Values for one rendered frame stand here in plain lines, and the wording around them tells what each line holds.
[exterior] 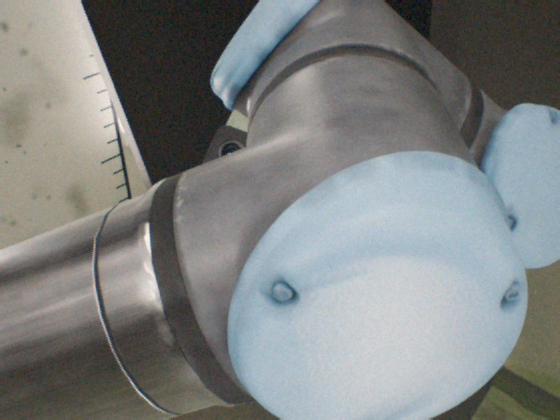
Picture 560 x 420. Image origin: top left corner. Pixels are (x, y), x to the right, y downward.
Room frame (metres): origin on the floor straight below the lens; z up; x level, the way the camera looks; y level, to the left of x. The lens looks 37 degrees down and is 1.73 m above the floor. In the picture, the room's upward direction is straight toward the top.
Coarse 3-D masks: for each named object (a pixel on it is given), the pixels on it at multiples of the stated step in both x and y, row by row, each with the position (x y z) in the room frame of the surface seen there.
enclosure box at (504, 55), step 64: (128, 0) 0.95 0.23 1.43; (192, 0) 1.05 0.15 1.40; (256, 0) 1.15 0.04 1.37; (384, 0) 0.96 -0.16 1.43; (448, 0) 0.48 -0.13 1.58; (512, 0) 0.55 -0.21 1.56; (128, 64) 0.94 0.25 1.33; (192, 64) 1.04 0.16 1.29; (512, 64) 0.58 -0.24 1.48; (128, 128) 0.90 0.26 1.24; (192, 128) 1.03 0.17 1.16
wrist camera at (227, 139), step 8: (224, 128) 0.44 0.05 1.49; (232, 128) 0.44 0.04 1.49; (216, 136) 0.44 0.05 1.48; (224, 136) 0.44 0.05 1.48; (232, 136) 0.43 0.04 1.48; (240, 136) 0.44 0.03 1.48; (216, 144) 0.43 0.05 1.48; (224, 144) 0.43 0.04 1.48; (232, 144) 0.43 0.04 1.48; (240, 144) 0.43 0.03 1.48; (208, 152) 0.43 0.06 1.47; (216, 152) 0.42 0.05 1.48; (224, 152) 0.42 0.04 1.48; (208, 160) 0.42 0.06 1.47
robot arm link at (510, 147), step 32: (480, 128) 0.28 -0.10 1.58; (512, 128) 0.27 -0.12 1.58; (544, 128) 0.28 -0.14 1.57; (480, 160) 0.27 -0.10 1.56; (512, 160) 0.26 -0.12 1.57; (544, 160) 0.27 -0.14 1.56; (512, 192) 0.25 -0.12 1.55; (544, 192) 0.26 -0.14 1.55; (512, 224) 0.25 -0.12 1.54; (544, 224) 0.25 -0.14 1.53; (544, 256) 0.25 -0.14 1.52
